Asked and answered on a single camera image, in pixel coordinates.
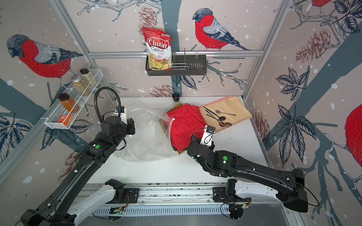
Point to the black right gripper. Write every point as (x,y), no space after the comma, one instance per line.
(194,140)

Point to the light spice jar black lid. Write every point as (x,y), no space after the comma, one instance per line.
(88,77)

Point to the black spoon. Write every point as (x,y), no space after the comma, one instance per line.
(220,118)

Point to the small orange box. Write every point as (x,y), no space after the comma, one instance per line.
(65,119)

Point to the black lid pepper grinder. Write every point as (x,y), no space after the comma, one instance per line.
(176,97)

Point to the beige cloth placemat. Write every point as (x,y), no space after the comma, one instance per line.
(232,105)

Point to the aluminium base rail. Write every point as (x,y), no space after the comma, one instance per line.
(178,194)

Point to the red cassava chips bag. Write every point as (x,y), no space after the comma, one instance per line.
(159,49)

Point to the black wire wall basket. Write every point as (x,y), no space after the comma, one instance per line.
(182,64)

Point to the red trousers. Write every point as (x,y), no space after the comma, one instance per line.
(188,120)

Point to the tan spice jar silver lid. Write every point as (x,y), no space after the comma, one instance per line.
(80,86)

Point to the orange spice jar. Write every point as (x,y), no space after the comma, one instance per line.
(68,103)

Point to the wooden brown spoon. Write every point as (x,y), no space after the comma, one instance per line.
(224,124)

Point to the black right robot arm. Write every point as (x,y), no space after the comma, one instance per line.
(288,184)

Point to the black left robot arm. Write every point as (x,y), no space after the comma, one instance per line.
(54,210)

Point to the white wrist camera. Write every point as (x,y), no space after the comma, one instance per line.
(121,112)
(206,139)

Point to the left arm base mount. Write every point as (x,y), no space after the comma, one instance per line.
(125,195)

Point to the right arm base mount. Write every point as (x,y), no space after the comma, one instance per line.
(221,194)

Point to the black trousers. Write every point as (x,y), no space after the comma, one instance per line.
(175,138)

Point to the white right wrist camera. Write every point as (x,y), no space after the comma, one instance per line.
(206,139)

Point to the clear acrylic spice shelf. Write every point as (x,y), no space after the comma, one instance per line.
(74,98)

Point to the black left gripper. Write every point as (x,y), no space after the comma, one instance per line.
(130,124)

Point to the clear plastic vacuum bag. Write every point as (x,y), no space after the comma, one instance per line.
(150,142)

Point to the brown trousers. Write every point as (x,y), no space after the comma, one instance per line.
(164,126)

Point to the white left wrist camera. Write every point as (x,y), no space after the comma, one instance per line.
(121,112)

